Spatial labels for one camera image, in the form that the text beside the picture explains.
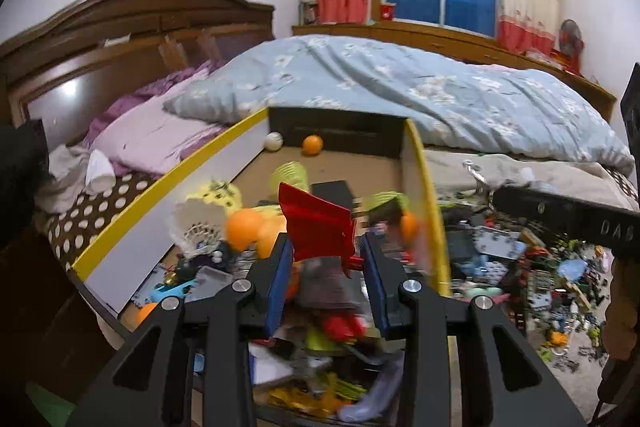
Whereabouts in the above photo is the large orange ball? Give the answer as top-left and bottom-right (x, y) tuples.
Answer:
(226, 208), (265, 251)

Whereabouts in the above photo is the red plastic toy piece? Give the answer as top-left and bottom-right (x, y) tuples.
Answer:
(278, 183), (363, 277)

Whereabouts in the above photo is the light blue plastic piece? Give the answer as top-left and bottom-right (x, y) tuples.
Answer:
(556, 258), (588, 283)

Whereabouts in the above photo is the grey lego plate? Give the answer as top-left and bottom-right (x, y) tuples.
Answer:
(472, 227), (526, 260)

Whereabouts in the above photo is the white feather shuttlecock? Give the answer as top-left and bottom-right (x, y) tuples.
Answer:
(168, 198), (226, 259)

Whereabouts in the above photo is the beige bed blanket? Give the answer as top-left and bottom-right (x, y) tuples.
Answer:
(425, 148), (639, 417)

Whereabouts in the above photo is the brown polka dot blanket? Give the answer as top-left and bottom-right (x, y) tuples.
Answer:
(42, 171), (156, 271)

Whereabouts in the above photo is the red standing fan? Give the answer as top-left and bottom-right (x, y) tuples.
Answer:
(559, 20), (585, 76)

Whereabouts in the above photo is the blue floral duvet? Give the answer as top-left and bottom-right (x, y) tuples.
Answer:
(164, 35), (634, 174)

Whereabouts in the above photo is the yellow plush toy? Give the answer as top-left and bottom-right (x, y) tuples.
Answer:
(186, 180), (243, 216)

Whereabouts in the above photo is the white rolled cloth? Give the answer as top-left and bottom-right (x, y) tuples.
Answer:
(85, 150), (116, 195)

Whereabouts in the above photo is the pink pillow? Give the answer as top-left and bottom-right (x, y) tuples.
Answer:
(91, 92), (224, 176)

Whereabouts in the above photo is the yellow plastic shuttlecock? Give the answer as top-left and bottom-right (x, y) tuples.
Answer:
(269, 161), (310, 195)

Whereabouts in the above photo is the yellow cardboard storage box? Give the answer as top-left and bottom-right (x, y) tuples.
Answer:
(69, 105), (454, 425)

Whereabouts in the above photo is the white ping pong ball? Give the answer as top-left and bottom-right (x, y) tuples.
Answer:
(264, 132), (283, 152)

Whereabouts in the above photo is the orange ping pong ball far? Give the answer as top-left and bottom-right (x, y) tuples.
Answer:
(302, 134), (323, 156)

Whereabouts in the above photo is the brown wooden headboard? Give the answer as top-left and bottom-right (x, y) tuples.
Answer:
(1, 0), (274, 147)

